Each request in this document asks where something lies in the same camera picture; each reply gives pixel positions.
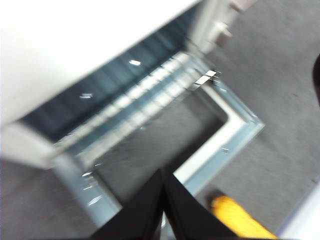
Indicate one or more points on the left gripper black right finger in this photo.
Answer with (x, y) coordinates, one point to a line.
(190, 215)

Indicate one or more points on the timer knob with vertical grip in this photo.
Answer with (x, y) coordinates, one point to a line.
(223, 31)

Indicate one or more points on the temperature knob with horizontal grip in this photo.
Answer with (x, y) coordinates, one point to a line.
(238, 3)

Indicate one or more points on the yellow corn cob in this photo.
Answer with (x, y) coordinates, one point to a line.
(235, 215)

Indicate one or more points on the cream Toshiba toaster oven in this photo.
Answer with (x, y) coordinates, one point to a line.
(50, 50)

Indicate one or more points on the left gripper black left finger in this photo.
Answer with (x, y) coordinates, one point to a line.
(140, 212)

